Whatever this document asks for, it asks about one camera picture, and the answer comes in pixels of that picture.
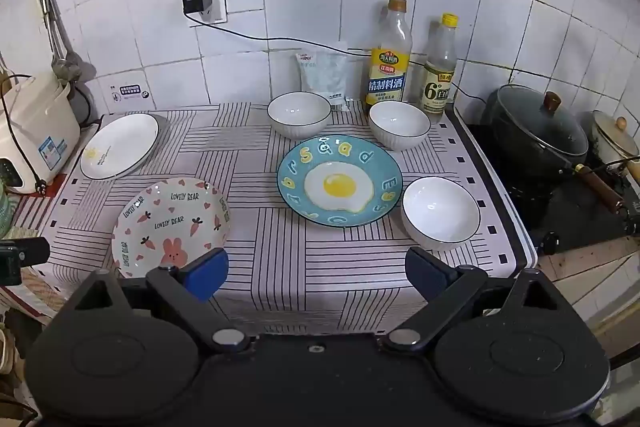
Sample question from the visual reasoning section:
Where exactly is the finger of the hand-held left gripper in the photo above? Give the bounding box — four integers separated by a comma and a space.
0, 236, 51, 286

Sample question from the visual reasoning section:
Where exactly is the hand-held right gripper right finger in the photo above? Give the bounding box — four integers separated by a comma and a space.
381, 246, 577, 356

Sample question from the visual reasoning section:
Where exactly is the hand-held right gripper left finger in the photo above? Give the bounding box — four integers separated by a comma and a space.
62, 248, 252, 356

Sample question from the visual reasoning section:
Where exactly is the white ribbed bowl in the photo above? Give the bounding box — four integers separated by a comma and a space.
368, 100, 432, 152
266, 91, 333, 140
401, 176, 482, 252

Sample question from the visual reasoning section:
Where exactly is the pink bunny print plate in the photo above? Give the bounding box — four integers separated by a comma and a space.
110, 176, 234, 279

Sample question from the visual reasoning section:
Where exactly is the blue fried egg print plate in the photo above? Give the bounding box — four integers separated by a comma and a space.
276, 134, 404, 229

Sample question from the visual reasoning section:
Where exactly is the white plate with sun print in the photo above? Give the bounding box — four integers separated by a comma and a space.
79, 112, 161, 181

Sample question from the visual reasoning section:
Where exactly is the green plastic basket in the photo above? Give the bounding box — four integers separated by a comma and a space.
0, 183, 16, 239

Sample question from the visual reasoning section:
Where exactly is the striped white tablecloth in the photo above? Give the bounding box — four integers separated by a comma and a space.
37, 99, 539, 324

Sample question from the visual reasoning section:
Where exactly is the cream rice cooker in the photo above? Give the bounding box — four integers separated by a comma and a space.
0, 69, 86, 196

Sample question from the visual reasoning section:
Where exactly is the black stove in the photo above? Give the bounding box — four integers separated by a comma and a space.
464, 121, 640, 257

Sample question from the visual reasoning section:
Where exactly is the black pot with glass lid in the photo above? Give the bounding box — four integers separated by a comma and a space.
482, 84, 629, 214

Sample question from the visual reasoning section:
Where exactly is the clear vinegar bottle yellow cap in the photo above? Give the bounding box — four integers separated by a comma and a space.
422, 13, 460, 118

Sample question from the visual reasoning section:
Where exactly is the cooking wine bottle yellow label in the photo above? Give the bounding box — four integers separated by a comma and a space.
364, 0, 414, 107

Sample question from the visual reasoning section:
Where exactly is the white salt bag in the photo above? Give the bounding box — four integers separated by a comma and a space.
294, 41, 350, 112

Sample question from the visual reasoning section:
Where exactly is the hanging metal ladle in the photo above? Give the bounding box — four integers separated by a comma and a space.
32, 0, 84, 80

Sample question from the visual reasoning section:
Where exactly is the cream enamel pot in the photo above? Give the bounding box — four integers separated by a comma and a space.
590, 109, 640, 168

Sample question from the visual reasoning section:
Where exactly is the white wall sticker black print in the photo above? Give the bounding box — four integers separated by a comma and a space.
107, 82, 151, 103

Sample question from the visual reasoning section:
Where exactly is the white wall socket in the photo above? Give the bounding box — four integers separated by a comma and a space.
187, 0, 229, 28

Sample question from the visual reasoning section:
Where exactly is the black wall charger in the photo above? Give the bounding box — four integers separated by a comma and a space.
181, 0, 214, 17

